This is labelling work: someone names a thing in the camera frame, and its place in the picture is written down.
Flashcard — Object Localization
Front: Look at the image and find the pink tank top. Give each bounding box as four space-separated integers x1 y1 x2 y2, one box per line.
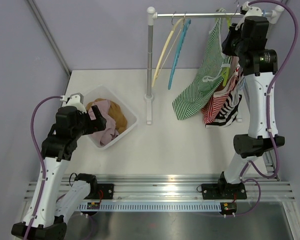
86 98 119 147

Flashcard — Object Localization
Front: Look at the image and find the brown tank top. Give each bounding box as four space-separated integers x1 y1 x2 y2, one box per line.
86 98 128 135

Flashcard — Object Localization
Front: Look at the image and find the green striped tank top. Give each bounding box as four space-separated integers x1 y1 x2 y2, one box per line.
172 18 232 121

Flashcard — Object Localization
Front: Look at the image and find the green hanger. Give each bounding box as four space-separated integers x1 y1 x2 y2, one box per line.
215 5 239 89

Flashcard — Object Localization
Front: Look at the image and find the cream hanger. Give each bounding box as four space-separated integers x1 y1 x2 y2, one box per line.
151 19 184 87

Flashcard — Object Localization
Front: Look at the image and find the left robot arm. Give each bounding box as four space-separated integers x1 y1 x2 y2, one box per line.
11 105 107 240

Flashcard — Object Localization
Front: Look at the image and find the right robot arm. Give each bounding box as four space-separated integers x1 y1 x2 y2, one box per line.
213 16 285 200

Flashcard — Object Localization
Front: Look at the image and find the black white striped tank top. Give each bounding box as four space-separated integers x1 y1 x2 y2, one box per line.
201 85 243 128

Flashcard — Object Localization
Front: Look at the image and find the red striped tank top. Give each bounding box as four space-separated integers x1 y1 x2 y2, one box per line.
201 56 242 128

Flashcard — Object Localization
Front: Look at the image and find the white plastic basket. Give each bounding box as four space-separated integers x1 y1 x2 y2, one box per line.
83 85 139 150

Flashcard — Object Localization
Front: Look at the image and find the metal clothes rack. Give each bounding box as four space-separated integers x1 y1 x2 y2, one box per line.
144 6 284 125

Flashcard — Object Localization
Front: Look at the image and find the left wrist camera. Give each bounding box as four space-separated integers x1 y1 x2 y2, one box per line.
60 92 87 113

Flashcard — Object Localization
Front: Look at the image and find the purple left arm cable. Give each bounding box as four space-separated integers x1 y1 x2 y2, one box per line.
23 94 66 240

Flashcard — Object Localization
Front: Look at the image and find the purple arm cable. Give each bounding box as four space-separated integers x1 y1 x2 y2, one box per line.
247 0 299 218
23 94 66 240

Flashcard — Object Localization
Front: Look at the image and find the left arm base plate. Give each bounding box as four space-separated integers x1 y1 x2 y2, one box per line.
85 183 115 201

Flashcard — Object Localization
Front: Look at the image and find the white slotted cable duct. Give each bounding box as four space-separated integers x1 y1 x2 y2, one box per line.
76 202 221 212

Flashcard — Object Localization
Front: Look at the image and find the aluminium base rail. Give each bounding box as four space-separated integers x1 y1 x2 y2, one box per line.
23 173 296 202

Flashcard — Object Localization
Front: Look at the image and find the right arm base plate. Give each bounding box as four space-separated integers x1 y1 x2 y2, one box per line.
200 183 247 200

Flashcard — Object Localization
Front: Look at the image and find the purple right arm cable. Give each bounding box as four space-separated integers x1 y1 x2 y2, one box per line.
247 0 299 218

